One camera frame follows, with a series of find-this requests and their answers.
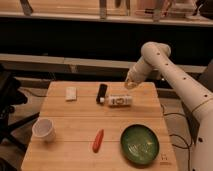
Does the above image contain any black office chair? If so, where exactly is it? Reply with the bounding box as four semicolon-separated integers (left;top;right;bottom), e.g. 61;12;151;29
0;64;40;153

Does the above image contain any white paper cup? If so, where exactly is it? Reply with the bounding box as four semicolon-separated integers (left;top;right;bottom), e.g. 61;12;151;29
32;118;55;142

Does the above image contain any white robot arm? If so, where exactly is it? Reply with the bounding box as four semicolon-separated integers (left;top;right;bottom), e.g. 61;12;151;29
125;42;213;171

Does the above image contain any white folded cloth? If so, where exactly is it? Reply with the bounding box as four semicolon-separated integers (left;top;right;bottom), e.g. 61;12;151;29
65;87;77;101

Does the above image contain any green plate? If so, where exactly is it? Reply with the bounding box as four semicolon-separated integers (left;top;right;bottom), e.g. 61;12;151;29
120;124;160;165

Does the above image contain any black rectangular bar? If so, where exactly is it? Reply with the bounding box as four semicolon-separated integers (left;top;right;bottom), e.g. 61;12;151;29
96;84;107;103

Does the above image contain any black floor cable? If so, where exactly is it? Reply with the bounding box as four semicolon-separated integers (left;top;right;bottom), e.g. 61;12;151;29
160;103;194;171

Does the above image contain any orange carrot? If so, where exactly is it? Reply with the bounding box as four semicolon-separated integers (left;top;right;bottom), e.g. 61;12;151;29
92;130;104;153

